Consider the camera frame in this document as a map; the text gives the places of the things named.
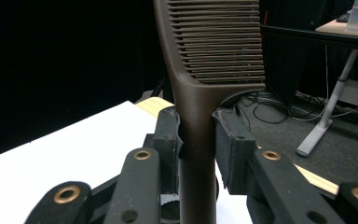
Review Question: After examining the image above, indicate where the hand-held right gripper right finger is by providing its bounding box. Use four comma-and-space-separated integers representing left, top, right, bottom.
212, 107, 347, 224

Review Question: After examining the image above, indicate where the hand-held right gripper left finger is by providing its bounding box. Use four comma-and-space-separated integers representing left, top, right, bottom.
103, 105, 184, 224

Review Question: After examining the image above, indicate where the white table cover sheet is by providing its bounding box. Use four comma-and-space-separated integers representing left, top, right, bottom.
0, 100, 254, 224

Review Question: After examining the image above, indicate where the tangle of black cables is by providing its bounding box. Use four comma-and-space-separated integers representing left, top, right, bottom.
227, 89, 358, 126

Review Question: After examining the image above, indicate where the black metal frame bar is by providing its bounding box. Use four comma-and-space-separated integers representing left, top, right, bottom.
260, 23, 358, 54

